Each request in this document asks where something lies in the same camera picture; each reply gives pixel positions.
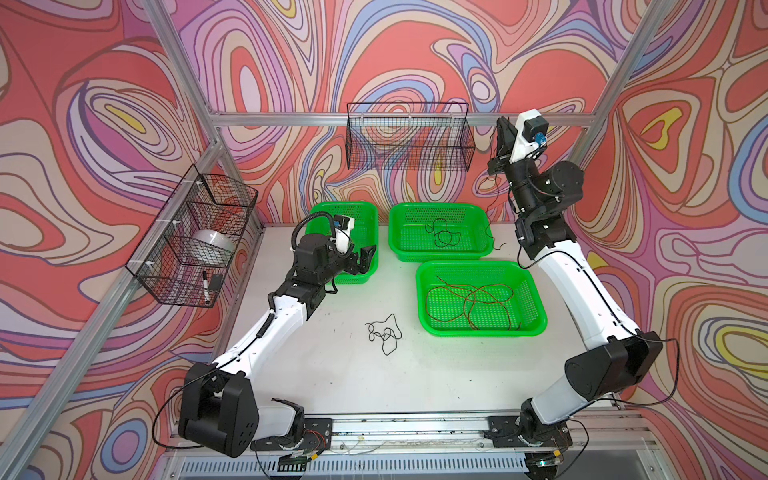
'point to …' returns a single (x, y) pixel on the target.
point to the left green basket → (364, 234)
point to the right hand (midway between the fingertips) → (500, 125)
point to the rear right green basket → (409, 241)
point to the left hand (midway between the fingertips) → (364, 240)
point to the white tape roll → (211, 245)
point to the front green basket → (528, 314)
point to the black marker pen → (206, 288)
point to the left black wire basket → (188, 253)
